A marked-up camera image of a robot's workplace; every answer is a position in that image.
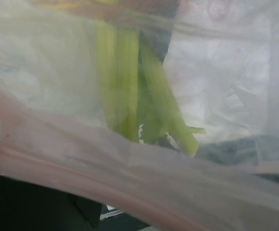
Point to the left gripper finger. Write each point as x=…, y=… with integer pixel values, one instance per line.
x=30, y=207

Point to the green fake celery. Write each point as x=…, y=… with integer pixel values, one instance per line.
x=137, y=100

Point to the clear zip top bag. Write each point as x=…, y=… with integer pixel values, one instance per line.
x=221, y=59

